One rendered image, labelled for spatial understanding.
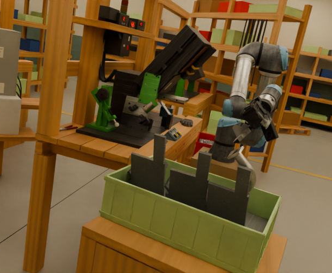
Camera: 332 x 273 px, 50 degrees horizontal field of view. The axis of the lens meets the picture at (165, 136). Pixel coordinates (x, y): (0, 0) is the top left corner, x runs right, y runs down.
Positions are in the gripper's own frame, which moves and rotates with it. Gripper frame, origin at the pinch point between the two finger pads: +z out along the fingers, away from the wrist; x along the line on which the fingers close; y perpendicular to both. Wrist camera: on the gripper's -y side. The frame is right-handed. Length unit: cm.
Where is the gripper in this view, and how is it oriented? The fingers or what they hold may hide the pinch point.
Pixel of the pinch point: (249, 137)
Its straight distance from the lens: 132.5
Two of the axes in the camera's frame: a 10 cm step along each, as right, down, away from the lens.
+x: 6.0, -3.8, -7.1
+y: -6.3, -7.7, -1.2
